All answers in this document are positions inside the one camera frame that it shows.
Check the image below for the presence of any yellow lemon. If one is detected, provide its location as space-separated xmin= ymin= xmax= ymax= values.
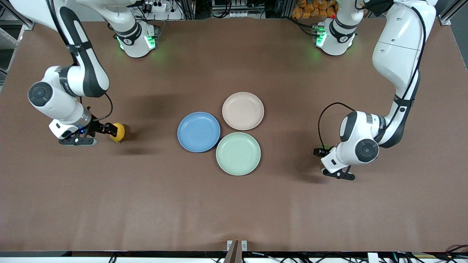
xmin=109 ymin=122 xmax=125 ymax=143

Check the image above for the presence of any pale green plate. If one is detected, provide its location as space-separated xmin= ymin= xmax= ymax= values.
xmin=216 ymin=132 xmax=261 ymax=176

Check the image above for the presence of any beige pink plate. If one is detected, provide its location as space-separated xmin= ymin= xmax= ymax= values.
xmin=222 ymin=92 xmax=265 ymax=131

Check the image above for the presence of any blue plate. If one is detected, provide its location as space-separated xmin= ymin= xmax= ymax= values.
xmin=177 ymin=111 xmax=221 ymax=153

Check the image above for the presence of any white power strip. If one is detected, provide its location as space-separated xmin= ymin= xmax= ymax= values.
xmin=141 ymin=0 xmax=171 ymax=14

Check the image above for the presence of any bag of orange items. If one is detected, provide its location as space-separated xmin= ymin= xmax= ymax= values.
xmin=291 ymin=0 xmax=337 ymax=19

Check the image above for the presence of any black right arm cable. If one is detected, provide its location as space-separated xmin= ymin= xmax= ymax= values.
xmin=47 ymin=0 xmax=114 ymax=122

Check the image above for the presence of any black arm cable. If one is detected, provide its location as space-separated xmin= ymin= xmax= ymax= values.
xmin=47 ymin=0 xmax=114 ymax=122
xmin=317 ymin=7 xmax=427 ymax=149

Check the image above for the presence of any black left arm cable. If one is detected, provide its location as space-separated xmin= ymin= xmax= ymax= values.
xmin=317 ymin=7 xmax=427 ymax=149

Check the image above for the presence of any aluminium frame profile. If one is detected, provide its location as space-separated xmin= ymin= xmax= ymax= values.
xmin=437 ymin=0 xmax=467 ymax=26
xmin=0 ymin=0 xmax=36 ymax=30

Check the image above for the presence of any metal table edge bracket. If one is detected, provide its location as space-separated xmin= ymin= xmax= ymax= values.
xmin=224 ymin=240 xmax=248 ymax=263

